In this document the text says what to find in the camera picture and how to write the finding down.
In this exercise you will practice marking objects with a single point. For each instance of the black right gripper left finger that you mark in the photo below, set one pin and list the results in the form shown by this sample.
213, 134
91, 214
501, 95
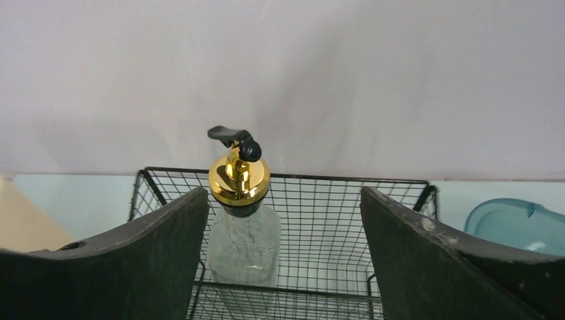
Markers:
143, 269

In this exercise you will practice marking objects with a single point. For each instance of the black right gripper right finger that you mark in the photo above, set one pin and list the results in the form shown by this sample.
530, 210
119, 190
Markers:
426, 269

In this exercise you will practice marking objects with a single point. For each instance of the teal plastic basin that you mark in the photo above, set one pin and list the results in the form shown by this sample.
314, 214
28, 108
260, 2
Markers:
518, 223

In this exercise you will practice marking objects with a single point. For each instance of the clear bottle gold pump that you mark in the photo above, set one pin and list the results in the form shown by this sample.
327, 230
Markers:
245, 239

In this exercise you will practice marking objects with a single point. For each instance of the beige plastic bin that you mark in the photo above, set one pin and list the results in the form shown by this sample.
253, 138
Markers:
24, 226

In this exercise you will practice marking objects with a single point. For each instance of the black wire basket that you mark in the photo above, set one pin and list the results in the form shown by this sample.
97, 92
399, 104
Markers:
325, 267

